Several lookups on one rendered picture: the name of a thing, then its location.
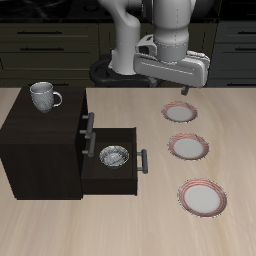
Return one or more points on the black kitchen counter top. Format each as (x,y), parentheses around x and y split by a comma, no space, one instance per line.
(46,10)

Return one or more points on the grey patterned mug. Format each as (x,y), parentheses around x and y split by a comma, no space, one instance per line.
(42,96)

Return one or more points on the grey patterned bowl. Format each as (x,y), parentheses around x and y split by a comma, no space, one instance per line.
(114,156)

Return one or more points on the dark wooden cabinet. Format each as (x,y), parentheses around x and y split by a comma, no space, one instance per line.
(40,153)

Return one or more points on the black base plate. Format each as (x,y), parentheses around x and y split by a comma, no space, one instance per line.
(98,74)

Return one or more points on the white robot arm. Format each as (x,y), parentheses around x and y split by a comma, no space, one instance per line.
(126,36)

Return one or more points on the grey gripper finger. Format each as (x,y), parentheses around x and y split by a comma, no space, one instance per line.
(153,82)
(185,90)

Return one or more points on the medium red rimmed white plate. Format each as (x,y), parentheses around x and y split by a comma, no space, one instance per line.
(188,147)

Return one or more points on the dark wooden drawer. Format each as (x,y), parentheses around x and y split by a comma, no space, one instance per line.
(110,183)

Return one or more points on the dark olive kitchen cupboards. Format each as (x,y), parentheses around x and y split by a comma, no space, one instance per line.
(50,53)

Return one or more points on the dark grey kitchen cupboard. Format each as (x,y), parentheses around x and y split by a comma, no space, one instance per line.
(233,53)

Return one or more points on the small red rimmed white plate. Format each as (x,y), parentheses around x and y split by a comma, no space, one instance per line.
(180,112)

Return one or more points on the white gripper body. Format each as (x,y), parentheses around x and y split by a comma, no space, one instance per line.
(173,71)

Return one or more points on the large red rimmed white plate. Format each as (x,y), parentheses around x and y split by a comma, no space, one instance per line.
(202,198)

